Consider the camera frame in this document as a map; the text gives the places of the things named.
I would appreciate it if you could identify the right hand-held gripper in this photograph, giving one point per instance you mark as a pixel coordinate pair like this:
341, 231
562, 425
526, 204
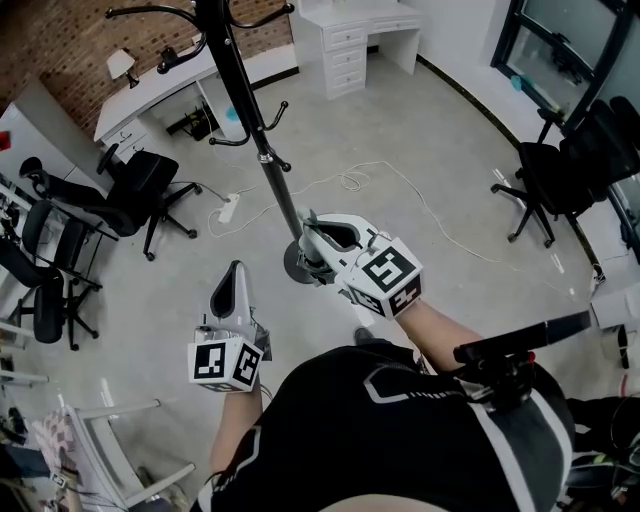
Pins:
390, 270

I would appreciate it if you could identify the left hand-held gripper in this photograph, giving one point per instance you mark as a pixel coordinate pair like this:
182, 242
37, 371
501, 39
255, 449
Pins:
210, 362

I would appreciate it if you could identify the black coat rack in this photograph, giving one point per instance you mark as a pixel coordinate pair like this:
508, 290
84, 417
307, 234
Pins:
235, 75

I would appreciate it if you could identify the person's left forearm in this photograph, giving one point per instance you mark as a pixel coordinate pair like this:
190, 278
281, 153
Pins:
240, 430

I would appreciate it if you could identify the person's right forearm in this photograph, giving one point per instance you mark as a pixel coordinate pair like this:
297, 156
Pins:
435, 335

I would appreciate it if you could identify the white power strip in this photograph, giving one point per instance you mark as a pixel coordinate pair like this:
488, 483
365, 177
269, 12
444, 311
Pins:
229, 209

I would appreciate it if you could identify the person's left shoe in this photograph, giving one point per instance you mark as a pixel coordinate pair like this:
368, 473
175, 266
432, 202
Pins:
364, 334

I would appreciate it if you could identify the black office chair with headrest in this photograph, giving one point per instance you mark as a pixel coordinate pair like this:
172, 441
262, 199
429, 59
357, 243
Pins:
140, 185

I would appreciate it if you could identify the light blue bag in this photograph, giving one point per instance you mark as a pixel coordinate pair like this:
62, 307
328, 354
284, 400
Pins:
233, 114

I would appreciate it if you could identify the black router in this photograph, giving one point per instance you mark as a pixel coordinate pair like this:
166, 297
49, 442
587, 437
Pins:
192, 125

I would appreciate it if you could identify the white desk with drawers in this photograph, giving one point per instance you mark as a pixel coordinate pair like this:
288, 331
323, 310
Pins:
345, 55

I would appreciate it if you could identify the black mesh office chair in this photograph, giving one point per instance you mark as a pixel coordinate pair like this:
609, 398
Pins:
47, 305

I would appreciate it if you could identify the white small table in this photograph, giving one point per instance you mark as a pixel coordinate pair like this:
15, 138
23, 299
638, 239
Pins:
100, 450

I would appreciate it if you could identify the person's black shirt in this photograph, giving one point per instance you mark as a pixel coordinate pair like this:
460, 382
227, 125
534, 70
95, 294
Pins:
375, 440

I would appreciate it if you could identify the black harness bar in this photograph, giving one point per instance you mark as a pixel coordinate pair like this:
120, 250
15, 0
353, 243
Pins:
510, 345

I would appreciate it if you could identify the black folding chair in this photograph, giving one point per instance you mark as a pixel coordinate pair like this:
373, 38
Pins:
45, 225

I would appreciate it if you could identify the white writing desk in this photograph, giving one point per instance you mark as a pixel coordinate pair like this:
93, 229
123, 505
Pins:
165, 95

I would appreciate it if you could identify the red checkered cloth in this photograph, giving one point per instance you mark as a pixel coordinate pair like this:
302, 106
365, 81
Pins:
55, 440

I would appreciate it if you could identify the black swivel office chair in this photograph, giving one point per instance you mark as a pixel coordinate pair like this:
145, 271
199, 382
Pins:
565, 170

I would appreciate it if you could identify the teal cloth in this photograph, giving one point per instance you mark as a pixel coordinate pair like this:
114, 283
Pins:
516, 82

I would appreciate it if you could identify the white storage shelf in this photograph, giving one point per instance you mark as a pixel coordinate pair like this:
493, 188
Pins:
10, 210

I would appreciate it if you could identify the white refrigerator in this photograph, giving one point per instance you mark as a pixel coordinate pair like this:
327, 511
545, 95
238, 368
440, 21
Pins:
45, 145

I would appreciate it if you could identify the white shade table lamp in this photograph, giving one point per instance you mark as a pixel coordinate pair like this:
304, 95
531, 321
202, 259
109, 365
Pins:
120, 64

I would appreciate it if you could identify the red fridge magnet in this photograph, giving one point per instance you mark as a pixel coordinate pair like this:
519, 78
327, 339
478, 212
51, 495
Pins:
4, 140

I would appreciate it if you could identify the white box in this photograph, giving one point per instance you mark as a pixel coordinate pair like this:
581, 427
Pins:
617, 309

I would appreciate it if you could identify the dark framed window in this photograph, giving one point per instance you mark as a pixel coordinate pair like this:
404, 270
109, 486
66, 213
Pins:
560, 45

